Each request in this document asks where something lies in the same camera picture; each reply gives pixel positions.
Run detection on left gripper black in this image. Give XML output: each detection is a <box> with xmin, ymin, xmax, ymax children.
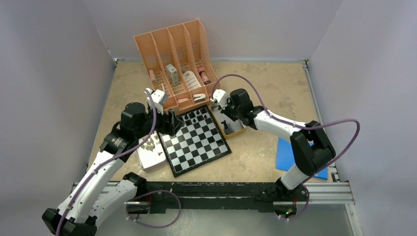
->
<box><xmin>135</xmin><ymin>104</ymin><xmax>183</xmax><ymax>139</ymax></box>

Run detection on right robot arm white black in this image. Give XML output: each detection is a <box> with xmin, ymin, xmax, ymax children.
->
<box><xmin>212</xmin><ymin>88</ymin><xmax>336</xmax><ymax>200</ymax></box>

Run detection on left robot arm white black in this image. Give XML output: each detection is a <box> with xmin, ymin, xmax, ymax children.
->
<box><xmin>42</xmin><ymin>102</ymin><xmax>184</xmax><ymax>236</ymax></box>

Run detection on black white chess board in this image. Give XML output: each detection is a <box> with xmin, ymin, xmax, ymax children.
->
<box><xmin>158</xmin><ymin>105</ymin><xmax>232</xmax><ymax>177</ymax></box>

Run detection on pile of white chess pieces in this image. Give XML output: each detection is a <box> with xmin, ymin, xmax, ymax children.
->
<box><xmin>138</xmin><ymin>133</ymin><xmax>163</xmax><ymax>155</ymax></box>

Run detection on white stapler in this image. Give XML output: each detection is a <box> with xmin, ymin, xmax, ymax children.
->
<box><xmin>193</xmin><ymin>93</ymin><xmax>207</xmax><ymax>104</ymax></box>

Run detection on silver metal tin tray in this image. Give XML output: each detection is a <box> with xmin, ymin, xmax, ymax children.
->
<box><xmin>137</xmin><ymin>131</ymin><xmax>167</xmax><ymax>172</ymax></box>

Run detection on pink bottle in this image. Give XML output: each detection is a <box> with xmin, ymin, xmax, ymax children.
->
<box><xmin>197</xmin><ymin>66</ymin><xmax>211</xmax><ymax>85</ymax></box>

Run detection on white paper pack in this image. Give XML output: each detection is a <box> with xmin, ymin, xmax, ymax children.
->
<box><xmin>183</xmin><ymin>70</ymin><xmax>201</xmax><ymax>90</ymax></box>

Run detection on white green carton box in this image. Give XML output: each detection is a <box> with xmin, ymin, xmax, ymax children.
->
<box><xmin>165</xmin><ymin>64</ymin><xmax>179</xmax><ymax>86</ymax></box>

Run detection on peach plastic desk organizer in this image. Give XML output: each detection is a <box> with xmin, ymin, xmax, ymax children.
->
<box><xmin>134</xmin><ymin>20</ymin><xmax>221</xmax><ymax>114</ymax></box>

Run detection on blue foam pad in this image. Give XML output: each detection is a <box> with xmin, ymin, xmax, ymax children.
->
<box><xmin>275</xmin><ymin>137</ymin><xmax>329</xmax><ymax>180</ymax></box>

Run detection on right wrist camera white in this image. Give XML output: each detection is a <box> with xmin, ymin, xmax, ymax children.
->
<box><xmin>210</xmin><ymin>89</ymin><xmax>230</xmax><ymax>110</ymax></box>

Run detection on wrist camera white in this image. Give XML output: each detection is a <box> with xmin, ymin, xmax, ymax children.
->
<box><xmin>146</xmin><ymin>88</ymin><xmax>169</xmax><ymax>114</ymax></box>
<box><xmin>210</xmin><ymin>89</ymin><xmax>230</xmax><ymax>110</ymax></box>

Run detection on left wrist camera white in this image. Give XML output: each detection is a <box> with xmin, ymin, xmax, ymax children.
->
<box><xmin>146</xmin><ymin>88</ymin><xmax>169</xmax><ymax>114</ymax></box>

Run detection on black metal base rail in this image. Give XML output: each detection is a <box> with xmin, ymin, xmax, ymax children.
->
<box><xmin>66</xmin><ymin>180</ymin><xmax>355</xmax><ymax>214</ymax></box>

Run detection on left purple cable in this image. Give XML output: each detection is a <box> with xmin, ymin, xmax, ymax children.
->
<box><xmin>55</xmin><ymin>89</ymin><xmax>158</xmax><ymax>236</ymax></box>

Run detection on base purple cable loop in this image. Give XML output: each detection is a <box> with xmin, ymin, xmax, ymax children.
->
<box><xmin>125</xmin><ymin>189</ymin><xmax>182</xmax><ymax>229</ymax></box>

